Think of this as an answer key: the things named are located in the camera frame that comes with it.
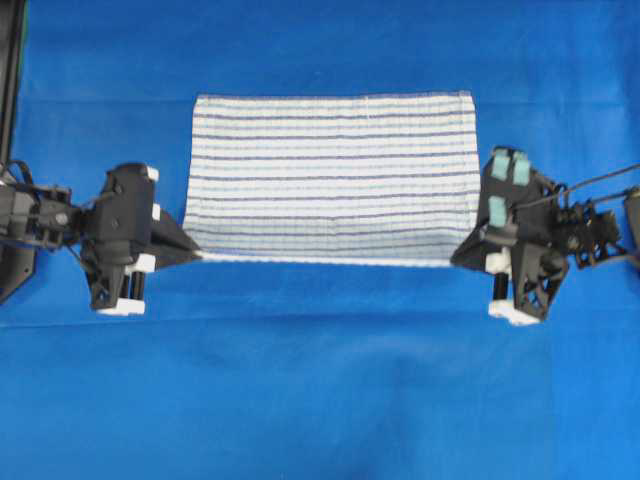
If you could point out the blue table cloth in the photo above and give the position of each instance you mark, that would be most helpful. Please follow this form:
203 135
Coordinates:
284 371

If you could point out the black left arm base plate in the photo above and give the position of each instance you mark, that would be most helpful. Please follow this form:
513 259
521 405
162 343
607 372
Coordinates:
18 265

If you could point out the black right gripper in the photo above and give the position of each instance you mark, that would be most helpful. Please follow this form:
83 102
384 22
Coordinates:
513 240

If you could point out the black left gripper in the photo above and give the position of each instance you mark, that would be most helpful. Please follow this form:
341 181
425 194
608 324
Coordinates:
123 222

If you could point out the white blue striped towel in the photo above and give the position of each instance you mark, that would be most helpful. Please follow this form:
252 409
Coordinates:
385 179

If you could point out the black frame rail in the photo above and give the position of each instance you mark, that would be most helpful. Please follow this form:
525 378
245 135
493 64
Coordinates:
13 25

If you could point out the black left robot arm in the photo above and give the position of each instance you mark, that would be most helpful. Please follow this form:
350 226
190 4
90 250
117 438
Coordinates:
44 216

